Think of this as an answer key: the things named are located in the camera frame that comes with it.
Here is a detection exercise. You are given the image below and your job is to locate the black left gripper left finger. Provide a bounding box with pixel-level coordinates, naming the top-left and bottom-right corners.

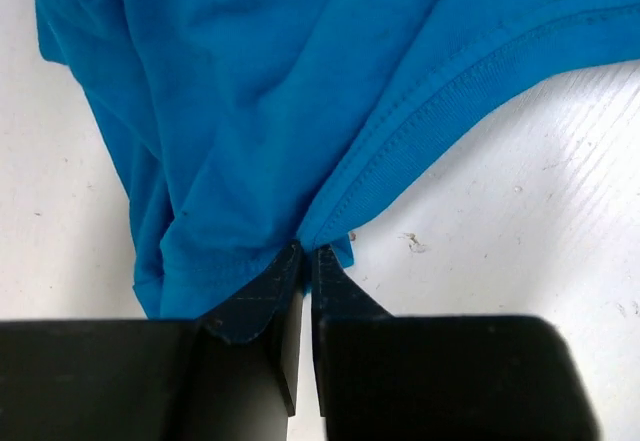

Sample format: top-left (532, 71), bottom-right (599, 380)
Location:
top-left (1, 243), bottom-right (303, 440)

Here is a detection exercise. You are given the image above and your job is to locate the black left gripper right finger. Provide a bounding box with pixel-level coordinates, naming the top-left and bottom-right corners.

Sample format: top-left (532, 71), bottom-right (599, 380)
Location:
top-left (311, 246), bottom-right (600, 440)

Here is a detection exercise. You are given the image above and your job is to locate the blue t shirt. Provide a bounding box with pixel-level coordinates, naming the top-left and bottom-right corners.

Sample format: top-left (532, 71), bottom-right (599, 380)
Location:
top-left (35, 0), bottom-right (639, 318)

